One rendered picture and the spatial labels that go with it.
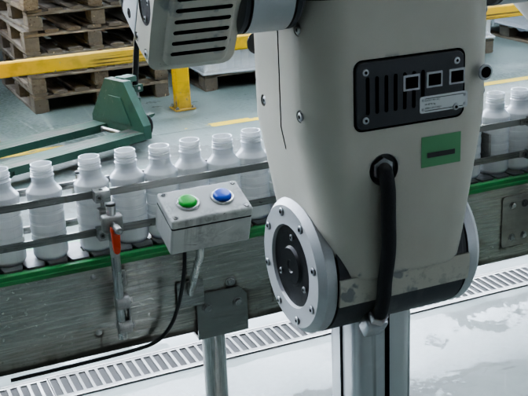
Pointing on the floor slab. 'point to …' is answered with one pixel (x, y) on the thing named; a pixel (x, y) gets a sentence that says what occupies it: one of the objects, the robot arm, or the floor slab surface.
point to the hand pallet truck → (122, 98)
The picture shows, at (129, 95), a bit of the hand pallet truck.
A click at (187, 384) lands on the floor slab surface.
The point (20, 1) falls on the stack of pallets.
